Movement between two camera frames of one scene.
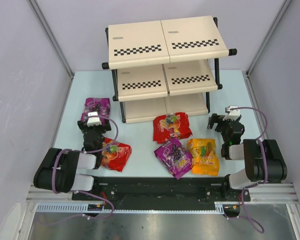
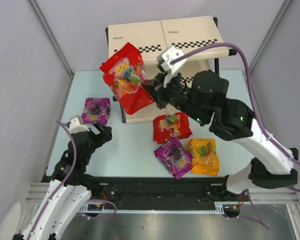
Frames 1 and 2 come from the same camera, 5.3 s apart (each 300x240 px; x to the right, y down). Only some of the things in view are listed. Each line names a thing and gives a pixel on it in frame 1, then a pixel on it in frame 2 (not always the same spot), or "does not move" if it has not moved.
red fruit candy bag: x=115 y=157 to x=124 y=74
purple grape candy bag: x=100 y=105 does not move
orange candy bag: x=205 y=157 does not move
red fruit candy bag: x=170 y=126 does not move
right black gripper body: x=219 y=121 to x=160 y=90
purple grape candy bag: x=176 y=157 does not move
